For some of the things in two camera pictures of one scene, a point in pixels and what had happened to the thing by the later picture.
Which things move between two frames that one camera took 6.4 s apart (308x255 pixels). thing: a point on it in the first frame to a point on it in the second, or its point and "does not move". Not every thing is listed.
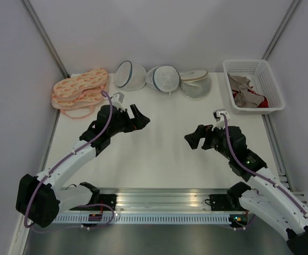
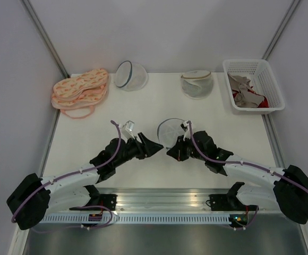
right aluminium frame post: (281, 28) does not move
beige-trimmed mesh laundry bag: (195, 84) does not move
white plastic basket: (253, 87) does not move
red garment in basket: (264, 103) does not move
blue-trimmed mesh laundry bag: (164, 78) to (169, 130)
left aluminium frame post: (41, 31) does not move
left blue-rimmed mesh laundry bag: (130, 76) does not move
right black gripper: (201, 131) to (177, 151)
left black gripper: (139, 122) to (146, 148)
